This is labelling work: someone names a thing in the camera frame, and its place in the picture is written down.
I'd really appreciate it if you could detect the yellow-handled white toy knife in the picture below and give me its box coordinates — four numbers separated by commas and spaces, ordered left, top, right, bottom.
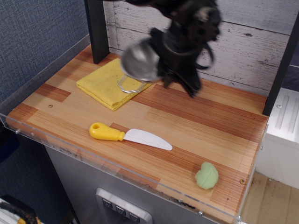
89, 122, 173, 151

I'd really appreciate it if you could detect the green plush toy vegetable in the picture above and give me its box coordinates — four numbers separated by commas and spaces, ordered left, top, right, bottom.
195, 162, 219, 189

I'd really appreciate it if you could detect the white toy sink unit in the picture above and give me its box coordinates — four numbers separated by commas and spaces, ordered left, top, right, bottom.
256, 88, 299, 188

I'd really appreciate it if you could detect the black vertical post right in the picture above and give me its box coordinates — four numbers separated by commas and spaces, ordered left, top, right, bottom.
262, 0, 299, 117

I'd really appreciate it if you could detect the clear acrylic guard rail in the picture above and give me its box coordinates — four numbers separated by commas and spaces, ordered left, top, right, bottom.
6, 46, 267, 221

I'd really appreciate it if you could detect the silver toy fridge cabinet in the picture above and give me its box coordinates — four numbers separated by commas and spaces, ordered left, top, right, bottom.
46, 147, 236, 224

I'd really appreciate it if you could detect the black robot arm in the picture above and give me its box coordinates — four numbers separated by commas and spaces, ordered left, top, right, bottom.
129, 0, 221, 97

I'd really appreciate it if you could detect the yellow object bottom left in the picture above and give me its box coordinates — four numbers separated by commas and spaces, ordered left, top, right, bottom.
17, 217, 41, 224

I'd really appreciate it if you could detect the black vertical post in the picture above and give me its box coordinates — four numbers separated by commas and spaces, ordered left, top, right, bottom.
84, 0, 110, 64
262, 0, 299, 117

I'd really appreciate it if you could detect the black vertical post left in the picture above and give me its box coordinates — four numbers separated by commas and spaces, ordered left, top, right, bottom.
84, 0, 110, 64

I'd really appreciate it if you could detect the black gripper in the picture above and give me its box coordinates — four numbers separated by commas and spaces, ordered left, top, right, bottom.
150, 28, 202, 98

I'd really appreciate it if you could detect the folded yellow cloth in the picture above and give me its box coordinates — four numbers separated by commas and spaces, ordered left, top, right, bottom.
76, 58, 151, 111

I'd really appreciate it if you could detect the ice dispenser button panel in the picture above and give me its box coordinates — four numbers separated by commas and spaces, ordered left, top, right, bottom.
95, 188, 153, 224

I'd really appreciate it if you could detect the silver metal bowl with handles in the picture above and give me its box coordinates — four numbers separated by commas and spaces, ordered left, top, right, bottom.
118, 38, 162, 94

